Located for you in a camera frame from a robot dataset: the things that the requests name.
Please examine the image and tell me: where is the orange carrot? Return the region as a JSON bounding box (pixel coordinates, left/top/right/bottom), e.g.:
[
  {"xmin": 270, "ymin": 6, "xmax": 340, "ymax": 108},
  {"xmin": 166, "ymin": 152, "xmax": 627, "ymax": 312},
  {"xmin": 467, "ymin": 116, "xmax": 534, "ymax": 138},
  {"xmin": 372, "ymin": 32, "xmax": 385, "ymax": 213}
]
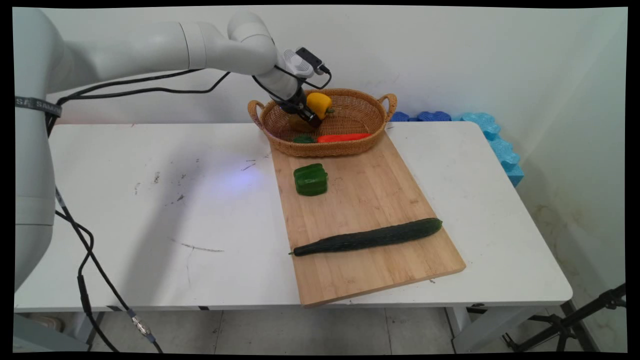
[{"xmin": 316, "ymin": 132, "xmax": 372, "ymax": 144}]

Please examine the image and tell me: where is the large light blue foam mat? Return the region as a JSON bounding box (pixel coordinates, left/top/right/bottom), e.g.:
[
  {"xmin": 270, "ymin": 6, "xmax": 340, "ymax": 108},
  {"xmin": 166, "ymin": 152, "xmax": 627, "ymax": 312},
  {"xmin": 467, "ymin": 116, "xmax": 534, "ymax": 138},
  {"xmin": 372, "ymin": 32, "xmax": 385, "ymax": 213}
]
[{"xmin": 460, "ymin": 112, "xmax": 525, "ymax": 188}]

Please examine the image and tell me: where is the green bell pepper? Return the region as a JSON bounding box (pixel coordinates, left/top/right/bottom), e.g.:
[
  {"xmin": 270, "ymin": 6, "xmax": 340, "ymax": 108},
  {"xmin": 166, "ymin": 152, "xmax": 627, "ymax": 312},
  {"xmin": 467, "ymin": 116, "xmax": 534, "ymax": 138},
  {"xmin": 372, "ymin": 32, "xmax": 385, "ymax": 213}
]
[{"xmin": 293, "ymin": 163, "xmax": 329, "ymax": 197}]

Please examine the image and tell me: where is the grey ribbed camera mount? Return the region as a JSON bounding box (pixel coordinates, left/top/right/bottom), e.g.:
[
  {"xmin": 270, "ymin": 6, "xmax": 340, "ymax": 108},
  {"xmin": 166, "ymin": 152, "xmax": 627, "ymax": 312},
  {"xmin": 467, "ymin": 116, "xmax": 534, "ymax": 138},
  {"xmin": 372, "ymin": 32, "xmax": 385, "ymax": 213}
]
[{"xmin": 281, "ymin": 49, "xmax": 314, "ymax": 79}]

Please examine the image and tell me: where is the grey printed lanyard strap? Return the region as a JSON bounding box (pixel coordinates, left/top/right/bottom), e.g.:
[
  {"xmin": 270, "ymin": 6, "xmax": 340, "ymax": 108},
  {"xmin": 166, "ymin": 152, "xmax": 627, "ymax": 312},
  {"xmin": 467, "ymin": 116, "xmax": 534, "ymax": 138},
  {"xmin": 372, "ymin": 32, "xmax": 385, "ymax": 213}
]
[{"xmin": 15, "ymin": 95, "xmax": 64, "ymax": 119}]

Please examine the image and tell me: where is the black tripod stand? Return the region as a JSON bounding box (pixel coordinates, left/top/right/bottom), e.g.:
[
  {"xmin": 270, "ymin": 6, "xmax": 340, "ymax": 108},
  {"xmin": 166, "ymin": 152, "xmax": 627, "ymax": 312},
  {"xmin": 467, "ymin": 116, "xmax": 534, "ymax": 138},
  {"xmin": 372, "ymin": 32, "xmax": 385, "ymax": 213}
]
[{"xmin": 502, "ymin": 282, "xmax": 627, "ymax": 353}]

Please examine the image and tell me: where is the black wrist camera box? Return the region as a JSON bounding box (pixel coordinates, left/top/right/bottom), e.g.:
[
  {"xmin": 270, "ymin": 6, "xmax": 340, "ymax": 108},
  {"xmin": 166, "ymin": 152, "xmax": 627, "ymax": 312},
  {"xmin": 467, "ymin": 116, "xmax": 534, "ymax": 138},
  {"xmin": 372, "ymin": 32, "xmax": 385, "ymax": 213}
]
[{"xmin": 295, "ymin": 47, "xmax": 327, "ymax": 76}]

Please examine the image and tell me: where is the grey table leg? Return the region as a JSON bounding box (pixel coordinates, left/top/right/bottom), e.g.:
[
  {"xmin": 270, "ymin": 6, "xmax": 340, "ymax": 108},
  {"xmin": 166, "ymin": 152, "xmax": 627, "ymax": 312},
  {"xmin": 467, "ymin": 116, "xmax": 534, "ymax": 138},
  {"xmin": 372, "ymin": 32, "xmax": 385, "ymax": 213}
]
[{"xmin": 75, "ymin": 311, "xmax": 107, "ymax": 353}]

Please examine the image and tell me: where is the brown potato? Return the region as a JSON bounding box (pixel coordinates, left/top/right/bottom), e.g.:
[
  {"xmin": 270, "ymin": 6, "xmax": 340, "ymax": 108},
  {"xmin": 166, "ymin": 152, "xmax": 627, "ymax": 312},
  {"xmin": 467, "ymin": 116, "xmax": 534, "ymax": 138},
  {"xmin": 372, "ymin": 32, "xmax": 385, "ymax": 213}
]
[{"xmin": 288, "ymin": 112, "xmax": 316, "ymax": 134}]

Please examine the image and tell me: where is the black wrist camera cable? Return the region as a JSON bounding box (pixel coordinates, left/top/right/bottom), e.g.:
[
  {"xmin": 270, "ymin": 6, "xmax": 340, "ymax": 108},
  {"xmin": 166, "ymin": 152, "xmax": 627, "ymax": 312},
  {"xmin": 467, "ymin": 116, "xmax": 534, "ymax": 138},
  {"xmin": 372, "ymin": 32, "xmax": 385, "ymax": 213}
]
[{"xmin": 251, "ymin": 64, "xmax": 333, "ymax": 106}]

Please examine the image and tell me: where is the yellow bell pepper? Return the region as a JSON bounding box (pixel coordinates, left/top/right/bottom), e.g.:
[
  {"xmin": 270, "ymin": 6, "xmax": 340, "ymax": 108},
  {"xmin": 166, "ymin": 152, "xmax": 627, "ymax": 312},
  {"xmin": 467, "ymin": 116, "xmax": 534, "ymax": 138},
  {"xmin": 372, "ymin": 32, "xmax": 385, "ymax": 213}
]
[{"xmin": 305, "ymin": 92, "xmax": 335, "ymax": 121}]

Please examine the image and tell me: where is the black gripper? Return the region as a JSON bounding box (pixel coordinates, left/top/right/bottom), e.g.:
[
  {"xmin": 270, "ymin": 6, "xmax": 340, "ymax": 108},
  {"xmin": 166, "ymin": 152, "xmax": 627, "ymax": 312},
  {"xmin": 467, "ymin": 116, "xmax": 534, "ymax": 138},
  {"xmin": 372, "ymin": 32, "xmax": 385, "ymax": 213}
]
[{"xmin": 278, "ymin": 87, "xmax": 324, "ymax": 130}]

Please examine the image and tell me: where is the woven wicker basket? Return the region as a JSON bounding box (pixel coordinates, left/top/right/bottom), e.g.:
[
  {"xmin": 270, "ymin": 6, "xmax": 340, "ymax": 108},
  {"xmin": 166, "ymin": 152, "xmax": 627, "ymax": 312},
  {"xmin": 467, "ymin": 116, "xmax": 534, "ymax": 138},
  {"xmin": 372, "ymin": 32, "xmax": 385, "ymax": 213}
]
[{"xmin": 247, "ymin": 88, "xmax": 398, "ymax": 159}]

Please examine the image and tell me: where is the black cable with metal connector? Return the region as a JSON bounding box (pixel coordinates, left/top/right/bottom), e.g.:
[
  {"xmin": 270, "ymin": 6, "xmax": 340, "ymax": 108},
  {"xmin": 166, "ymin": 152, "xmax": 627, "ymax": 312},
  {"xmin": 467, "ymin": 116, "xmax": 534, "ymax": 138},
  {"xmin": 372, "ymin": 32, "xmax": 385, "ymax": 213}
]
[{"xmin": 54, "ymin": 186, "xmax": 165, "ymax": 354}]

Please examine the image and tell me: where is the wooden cutting board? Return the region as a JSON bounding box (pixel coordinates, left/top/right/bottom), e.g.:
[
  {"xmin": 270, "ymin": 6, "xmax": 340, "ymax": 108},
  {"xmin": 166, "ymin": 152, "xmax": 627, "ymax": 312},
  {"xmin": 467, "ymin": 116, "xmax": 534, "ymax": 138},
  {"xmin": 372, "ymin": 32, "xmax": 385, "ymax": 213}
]
[{"xmin": 270, "ymin": 131, "xmax": 467, "ymax": 307}]

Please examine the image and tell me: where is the long black arm cable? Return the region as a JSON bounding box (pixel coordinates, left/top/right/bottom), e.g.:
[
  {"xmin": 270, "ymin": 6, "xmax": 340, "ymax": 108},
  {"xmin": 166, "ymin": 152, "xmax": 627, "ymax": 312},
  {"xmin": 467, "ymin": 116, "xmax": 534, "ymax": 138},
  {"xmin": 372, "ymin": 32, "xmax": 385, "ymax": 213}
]
[
  {"xmin": 46, "ymin": 68, "xmax": 203, "ymax": 137},
  {"xmin": 46, "ymin": 71, "xmax": 232, "ymax": 137}
]

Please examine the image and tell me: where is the long dark green cucumber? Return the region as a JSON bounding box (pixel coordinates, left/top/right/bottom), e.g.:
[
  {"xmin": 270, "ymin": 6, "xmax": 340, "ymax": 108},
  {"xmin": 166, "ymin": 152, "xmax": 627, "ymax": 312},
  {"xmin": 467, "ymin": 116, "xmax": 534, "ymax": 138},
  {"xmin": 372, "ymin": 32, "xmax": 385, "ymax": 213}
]
[{"xmin": 288, "ymin": 217, "xmax": 444, "ymax": 258}]

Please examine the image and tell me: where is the white table leg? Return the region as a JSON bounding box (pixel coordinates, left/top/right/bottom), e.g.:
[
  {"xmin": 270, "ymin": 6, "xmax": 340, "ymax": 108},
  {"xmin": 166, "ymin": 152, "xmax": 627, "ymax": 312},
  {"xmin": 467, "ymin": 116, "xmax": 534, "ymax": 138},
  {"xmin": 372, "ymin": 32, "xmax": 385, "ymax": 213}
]
[{"xmin": 445, "ymin": 302, "xmax": 568, "ymax": 354}]

